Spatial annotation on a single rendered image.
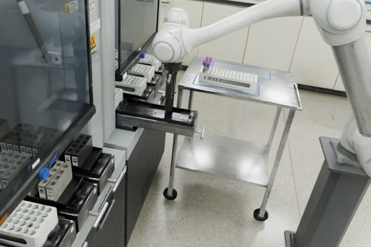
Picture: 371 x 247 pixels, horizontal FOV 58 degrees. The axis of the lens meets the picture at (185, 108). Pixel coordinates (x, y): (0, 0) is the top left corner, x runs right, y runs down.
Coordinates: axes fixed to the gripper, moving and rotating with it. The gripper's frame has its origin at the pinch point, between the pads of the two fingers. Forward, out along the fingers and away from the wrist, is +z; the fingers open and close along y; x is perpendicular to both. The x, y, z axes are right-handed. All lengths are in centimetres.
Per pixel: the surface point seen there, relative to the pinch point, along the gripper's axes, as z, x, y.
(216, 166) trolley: 56, 26, -31
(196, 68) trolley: 2.6, 5.3, -48.5
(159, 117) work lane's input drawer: 3.9, -2.4, 7.5
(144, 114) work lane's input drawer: 3.9, -9.3, 7.5
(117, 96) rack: -2.0, -21.7, 6.5
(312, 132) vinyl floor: 85, 107, -139
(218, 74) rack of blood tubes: -3.7, 18.8, -30.8
